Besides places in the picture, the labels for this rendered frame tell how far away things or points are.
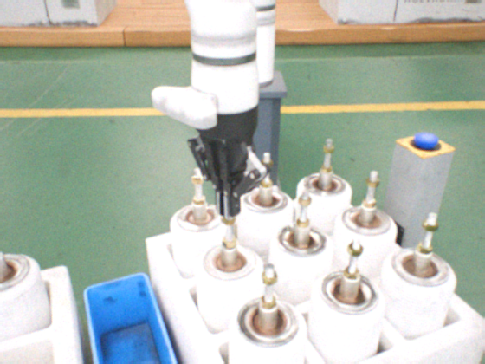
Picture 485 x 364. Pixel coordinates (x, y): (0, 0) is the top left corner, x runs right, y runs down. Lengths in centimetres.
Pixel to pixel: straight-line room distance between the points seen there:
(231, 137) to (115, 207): 78
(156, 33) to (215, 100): 209
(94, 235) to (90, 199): 16
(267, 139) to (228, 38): 71
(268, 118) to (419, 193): 43
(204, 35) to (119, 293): 53
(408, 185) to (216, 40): 52
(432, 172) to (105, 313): 63
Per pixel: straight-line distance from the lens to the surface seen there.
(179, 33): 258
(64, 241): 119
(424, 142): 88
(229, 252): 65
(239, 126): 52
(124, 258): 110
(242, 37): 50
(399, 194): 92
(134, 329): 94
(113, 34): 263
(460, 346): 75
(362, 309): 63
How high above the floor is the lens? 70
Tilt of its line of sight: 32 degrees down
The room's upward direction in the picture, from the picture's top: straight up
